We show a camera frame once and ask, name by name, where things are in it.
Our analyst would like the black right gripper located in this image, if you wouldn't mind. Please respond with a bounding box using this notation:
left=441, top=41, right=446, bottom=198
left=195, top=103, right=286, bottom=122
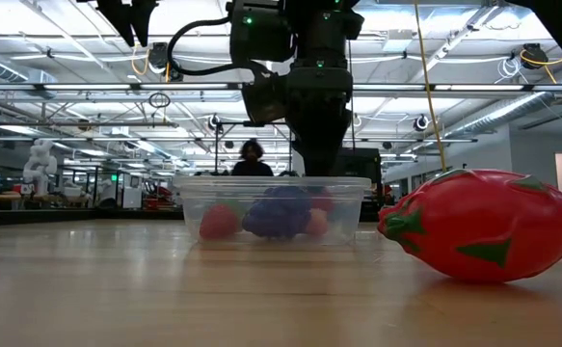
left=284, top=67, right=354, bottom=177

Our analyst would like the yellow hanging cable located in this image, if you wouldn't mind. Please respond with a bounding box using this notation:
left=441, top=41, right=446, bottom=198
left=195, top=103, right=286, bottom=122
left=413, top=0, right=449, bottom=174

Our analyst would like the clear plastic tupperware container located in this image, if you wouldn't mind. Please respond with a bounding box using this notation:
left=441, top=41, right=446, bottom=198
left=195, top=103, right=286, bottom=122
left=173, top=175, right=373, bottom=247

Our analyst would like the red toy dragon fruit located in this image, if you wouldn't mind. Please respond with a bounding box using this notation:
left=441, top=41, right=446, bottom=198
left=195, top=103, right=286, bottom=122
left=376, top=168, right=562, bottom=284

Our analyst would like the purple toy grape bunch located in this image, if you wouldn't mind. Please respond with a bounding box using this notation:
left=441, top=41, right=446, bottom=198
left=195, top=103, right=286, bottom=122
left=240, top=185, right=313, bottom=240

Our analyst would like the black hanging cable loop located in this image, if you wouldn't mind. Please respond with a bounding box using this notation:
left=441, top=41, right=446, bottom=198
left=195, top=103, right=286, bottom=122
left=147, top=92, right=172, bottom=110

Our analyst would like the red toy strawberry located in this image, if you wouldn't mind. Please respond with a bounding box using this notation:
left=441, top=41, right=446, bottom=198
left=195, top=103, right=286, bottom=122
left=199, top=200, right=243, bottom=241

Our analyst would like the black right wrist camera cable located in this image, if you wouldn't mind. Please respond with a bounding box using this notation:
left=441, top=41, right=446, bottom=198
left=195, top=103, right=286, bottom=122
left=166, top=16, right=272, bottom=78

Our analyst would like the white robot statue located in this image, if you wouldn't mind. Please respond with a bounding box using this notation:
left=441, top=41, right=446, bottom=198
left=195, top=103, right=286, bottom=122
left=22, top=138, right=59, bottom=198

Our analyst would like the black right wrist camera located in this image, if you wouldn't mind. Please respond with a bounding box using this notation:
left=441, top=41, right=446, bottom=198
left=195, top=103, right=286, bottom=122
left=240, top=74, right=289, bottom=125

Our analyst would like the peach-coloured round toy fruit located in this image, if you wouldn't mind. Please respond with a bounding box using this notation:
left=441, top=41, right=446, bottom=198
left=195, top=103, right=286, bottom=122
left=304, top=207, right=331, bottom=238

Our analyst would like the red toy fruit green top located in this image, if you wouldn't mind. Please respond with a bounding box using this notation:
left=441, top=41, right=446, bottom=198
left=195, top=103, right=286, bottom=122
left=308, top=187, right=335, bottom=213

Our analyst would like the person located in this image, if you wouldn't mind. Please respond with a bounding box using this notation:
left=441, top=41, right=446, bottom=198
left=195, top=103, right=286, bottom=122
left=230, top=139, right=275, bottom=177

